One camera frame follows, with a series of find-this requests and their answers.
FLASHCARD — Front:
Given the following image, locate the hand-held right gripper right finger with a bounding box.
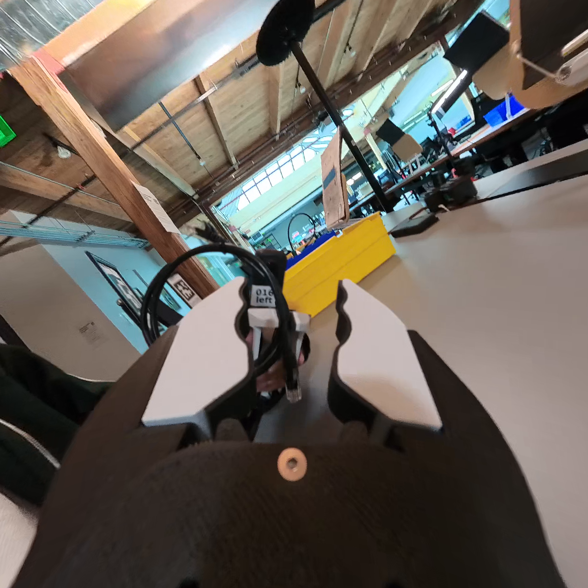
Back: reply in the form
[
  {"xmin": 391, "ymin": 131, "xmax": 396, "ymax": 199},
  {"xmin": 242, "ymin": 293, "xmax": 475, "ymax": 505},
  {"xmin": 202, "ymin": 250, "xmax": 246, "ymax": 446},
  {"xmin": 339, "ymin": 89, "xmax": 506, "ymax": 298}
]
[{"xmin": 327, "ymin": 279, "xmax": 443, "ymax": 432}]

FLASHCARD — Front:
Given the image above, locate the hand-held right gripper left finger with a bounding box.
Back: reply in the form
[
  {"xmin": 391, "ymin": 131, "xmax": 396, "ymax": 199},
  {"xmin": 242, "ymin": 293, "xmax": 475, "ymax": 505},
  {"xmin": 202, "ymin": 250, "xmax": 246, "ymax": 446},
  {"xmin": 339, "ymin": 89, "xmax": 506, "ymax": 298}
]
[{"xmin": 141, "ymin": 277, "xmax": 258, "ymax": 428}]

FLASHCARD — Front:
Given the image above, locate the yellow plastic bin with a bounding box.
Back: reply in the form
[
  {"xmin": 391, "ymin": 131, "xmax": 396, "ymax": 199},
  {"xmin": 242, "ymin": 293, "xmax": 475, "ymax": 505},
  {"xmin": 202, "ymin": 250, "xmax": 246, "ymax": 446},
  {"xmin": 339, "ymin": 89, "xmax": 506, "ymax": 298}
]
[{"xmin": 281, "ymin": 212, "xmax": 397, "ymax": 318}]

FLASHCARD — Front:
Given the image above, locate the black ethernet cable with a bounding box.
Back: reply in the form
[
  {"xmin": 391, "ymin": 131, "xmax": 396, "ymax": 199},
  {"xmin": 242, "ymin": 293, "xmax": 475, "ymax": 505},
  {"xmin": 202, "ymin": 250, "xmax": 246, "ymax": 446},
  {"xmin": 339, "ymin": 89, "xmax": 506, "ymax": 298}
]
[{"xmin": 140, "ymin": 243, "xmax": 305, "ymax": 405}]

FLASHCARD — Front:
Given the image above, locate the grey desk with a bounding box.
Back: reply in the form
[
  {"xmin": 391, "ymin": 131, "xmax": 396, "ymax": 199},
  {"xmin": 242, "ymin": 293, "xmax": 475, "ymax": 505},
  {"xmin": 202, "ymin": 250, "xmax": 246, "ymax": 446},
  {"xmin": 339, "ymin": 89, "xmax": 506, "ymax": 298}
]
[{"xmin": 255, "ymin": 138, "xmax": 588, "ymax": 588}]

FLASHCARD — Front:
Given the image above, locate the person's left hand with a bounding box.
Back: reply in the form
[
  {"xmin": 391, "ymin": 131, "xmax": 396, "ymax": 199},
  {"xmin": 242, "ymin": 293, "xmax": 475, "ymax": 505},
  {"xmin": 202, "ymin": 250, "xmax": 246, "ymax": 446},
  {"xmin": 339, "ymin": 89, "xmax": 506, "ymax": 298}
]
[{"xmin": 245, "ymin": 331, "xmax": 288, "ymax": 395}]

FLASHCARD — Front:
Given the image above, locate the blue plastic bin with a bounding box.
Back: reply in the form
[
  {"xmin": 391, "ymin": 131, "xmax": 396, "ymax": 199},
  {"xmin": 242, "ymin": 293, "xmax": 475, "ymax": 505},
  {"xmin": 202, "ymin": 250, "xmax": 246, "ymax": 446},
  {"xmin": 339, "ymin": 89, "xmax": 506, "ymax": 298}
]
[
  {"xmin": 285, "ymin": 232, "xmax": 341, "ymax": 273},
  {"xmin": 484, "ymin": 94, "xmax": 530, "ymax": 128}
]

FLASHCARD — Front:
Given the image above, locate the small marker poster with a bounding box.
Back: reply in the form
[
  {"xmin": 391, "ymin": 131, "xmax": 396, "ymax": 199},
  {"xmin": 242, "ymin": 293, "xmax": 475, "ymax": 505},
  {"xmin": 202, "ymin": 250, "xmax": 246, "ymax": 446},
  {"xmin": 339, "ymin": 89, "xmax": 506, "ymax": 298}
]
[{"xmin": 168, "ymin": 275, "xmax": 203, "ymax": 307}]

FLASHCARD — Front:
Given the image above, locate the skylight window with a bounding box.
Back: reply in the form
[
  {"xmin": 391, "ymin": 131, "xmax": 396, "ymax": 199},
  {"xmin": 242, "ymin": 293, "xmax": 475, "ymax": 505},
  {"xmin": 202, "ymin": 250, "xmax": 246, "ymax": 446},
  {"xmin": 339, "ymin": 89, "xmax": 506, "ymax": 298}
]
[{"xmin": 225, "ymin": 133, "xmax": 332, "ymax": 213}]

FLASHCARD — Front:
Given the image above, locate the printed cardboard sheet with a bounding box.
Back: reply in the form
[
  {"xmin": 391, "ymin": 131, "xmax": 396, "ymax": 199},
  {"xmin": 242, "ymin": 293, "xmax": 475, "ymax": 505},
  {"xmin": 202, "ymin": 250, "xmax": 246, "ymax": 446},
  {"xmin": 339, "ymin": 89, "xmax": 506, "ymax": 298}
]
[{"xmin": 321, "ymin": 131, "xmax": 351, "ymax": 231}]

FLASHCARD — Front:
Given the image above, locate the large framed marker poster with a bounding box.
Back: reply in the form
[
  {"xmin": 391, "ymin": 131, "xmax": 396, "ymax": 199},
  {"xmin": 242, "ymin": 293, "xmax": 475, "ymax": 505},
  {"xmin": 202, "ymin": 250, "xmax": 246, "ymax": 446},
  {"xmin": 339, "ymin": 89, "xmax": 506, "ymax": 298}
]
[{"xmin": 85, "ymin": 250, "xmax": 144, "ymax": 319}]

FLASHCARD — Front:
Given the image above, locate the white paper notice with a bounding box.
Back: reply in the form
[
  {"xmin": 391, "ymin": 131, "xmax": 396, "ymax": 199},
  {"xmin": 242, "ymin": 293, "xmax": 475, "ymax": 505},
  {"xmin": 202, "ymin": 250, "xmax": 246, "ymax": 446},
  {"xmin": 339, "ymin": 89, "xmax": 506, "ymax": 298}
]
[{"xmin": 131, "ymin": 181, "xmax": 181, "ymax": 234}]

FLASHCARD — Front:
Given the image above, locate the black flat box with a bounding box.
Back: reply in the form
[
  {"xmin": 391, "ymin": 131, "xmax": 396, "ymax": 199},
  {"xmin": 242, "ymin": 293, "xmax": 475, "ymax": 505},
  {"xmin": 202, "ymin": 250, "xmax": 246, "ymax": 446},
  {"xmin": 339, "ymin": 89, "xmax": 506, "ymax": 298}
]
[{"xmin": 390, "ymin": 213, "xmax": 440, "ymax": 239}]

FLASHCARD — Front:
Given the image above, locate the black battery charger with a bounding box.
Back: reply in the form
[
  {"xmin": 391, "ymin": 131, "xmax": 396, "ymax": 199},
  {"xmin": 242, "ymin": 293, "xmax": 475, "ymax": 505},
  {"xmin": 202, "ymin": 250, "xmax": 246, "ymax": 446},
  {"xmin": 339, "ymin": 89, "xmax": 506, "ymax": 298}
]
[{"xmin": 423, "ymin": 177, "xmax": 479, "ymax": 213}]

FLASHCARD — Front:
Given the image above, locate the black pole stand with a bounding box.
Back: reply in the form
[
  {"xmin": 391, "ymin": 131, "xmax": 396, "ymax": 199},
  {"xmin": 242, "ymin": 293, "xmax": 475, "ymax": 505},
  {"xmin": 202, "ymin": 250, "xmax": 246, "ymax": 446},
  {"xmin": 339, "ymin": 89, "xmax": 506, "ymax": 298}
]
[{"xmin": 256, "ymin": 0, "xmax": 391, "ymax": 215}]

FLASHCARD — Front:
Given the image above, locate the black cable hoop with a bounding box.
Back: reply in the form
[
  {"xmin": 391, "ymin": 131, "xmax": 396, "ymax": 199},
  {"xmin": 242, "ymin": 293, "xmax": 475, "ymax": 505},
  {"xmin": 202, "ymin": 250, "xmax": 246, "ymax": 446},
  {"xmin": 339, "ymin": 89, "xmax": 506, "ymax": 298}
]
[{"xmin": 287, "ymin": 212, "xmax": 319, "ymax": 251}]

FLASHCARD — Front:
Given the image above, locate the metal cable tray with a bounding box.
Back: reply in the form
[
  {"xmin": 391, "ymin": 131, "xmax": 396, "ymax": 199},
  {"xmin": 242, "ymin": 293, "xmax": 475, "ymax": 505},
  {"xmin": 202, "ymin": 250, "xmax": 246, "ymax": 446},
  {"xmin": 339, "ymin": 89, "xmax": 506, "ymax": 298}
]
[{"xmin": 0, "ymin": 220, "xmax": 149, "ymax": 250}]

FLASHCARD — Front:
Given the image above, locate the wooden post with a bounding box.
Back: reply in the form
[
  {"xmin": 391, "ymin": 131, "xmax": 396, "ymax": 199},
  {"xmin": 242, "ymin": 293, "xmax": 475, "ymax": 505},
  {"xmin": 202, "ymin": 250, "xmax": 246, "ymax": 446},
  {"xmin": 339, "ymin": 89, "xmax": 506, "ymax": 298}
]
[{"xmin": 9, "ymin": 55, "xmax": 220, "ymax": 300}]

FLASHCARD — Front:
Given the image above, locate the rectangular metal duct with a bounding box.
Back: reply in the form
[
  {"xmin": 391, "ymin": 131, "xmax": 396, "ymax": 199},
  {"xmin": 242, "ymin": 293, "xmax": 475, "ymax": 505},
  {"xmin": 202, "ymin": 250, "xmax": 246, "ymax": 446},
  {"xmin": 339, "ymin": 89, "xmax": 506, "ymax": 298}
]
[{"xmin": 46, "ymin": 0, "xmax": 286, "ymax": 132}]

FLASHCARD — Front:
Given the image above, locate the round spiral metal duct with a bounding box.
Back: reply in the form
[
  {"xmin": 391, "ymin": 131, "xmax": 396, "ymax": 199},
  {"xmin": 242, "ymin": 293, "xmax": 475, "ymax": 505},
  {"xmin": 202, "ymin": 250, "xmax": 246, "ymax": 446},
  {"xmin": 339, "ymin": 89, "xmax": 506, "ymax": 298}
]
[{"xmin": 0, "ymin": 0, "xmax": 103, "ymax": 70}]

